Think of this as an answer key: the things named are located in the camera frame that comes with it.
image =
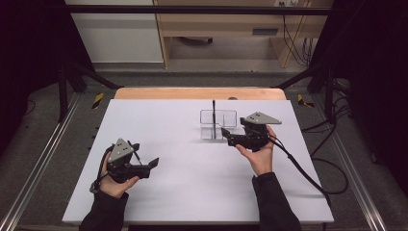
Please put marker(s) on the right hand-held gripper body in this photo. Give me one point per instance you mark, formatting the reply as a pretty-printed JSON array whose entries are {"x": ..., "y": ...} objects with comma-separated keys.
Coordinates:
[{"x": 255, "y": 138}]

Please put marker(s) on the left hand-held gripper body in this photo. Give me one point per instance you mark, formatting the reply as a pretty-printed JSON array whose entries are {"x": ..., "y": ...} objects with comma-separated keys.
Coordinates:
[{"x": 123, "y": 168}]

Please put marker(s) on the clear plastic organizer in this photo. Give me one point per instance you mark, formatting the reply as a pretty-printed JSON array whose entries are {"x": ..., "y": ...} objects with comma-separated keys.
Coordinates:
[{"x": 227, "y": 117}]

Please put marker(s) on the person's left hand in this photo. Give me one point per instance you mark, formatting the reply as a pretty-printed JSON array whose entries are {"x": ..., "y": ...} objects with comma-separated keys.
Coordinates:
[{"x": 112, "y": 187}]

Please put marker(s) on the person's right hand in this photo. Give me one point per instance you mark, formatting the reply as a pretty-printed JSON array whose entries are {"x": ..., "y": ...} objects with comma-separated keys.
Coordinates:
[{"x": 261, "y": 160}]

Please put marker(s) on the white board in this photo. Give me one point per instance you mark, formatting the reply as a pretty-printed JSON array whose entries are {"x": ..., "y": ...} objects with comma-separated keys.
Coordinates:
[{"x": 192, "y": 192}]

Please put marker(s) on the yellow black tape strip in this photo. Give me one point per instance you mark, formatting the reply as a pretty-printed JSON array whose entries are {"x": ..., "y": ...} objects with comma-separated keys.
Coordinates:
[
  {"x": 301, "y": 101},
  {"x": 98, "y": 100}
]

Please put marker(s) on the wooden desk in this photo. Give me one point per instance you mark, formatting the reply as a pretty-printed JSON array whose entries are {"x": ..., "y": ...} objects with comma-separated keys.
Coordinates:
[{"x": 224, "y": 22}]

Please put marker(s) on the white cabinet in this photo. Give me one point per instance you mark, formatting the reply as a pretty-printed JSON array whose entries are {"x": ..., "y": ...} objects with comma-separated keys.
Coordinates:
[{"x": 118, "y": 35}]

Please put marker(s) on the black curtain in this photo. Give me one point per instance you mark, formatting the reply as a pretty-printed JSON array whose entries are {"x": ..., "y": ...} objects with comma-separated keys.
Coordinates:
[
  {"x": 29, "y": 48},
  {"x": 375, "y": 64}
]

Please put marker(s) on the aluminium rail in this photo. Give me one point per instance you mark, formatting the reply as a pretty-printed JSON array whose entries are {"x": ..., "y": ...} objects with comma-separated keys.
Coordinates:
[
  {"x": 38, "y": 160},
  {"x": 352, "y": 166}
]

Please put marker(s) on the black frame strut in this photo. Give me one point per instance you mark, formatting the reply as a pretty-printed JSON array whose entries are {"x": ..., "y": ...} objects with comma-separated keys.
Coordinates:
[
  {"x": 62, "y": 96},
  {"x": 329, "y": 96}
]

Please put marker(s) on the black frame crossbar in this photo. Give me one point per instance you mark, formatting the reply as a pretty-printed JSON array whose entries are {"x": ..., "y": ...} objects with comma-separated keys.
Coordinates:
[{"x": 192, "y": 10}]

